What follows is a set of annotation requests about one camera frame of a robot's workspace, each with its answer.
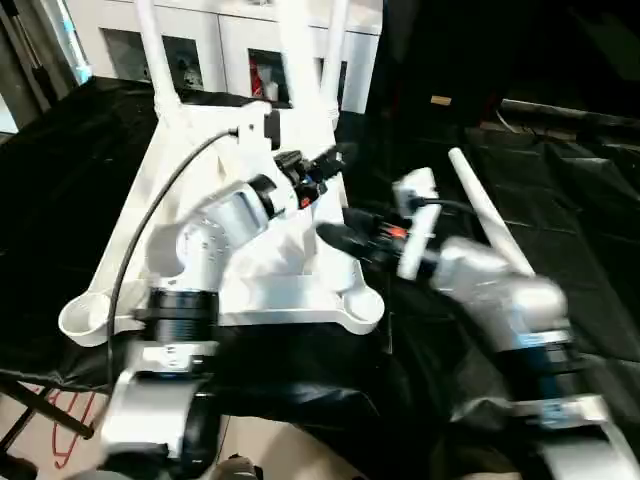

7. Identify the white plastic table leg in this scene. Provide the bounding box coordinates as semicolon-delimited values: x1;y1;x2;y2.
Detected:
133;0;184;115
319;0;352;120
276;0;325;117
448;147;536;277

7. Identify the grey metal rack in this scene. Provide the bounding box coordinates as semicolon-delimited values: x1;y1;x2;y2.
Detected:
0;0;94;137

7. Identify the black metal floor stand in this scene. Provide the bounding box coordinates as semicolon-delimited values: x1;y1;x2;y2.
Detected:
0;369;96;451

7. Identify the white cabinet with glass doors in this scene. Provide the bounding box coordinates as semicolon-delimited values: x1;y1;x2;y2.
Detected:
64;0;386;115

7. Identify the long black bar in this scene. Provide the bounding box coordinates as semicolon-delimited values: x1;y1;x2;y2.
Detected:
502;98;640;127

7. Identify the white plastic table top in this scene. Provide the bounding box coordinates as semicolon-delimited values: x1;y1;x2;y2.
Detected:
58;97;385;347

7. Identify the dark grey robot foot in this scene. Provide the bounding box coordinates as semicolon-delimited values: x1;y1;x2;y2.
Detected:
214;454;265;480

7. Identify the black plastic mat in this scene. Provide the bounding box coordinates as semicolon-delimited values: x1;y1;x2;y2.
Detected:
0;74;640;480

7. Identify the thin red cable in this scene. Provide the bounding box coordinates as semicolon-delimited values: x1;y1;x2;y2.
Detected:
48;388;97;470

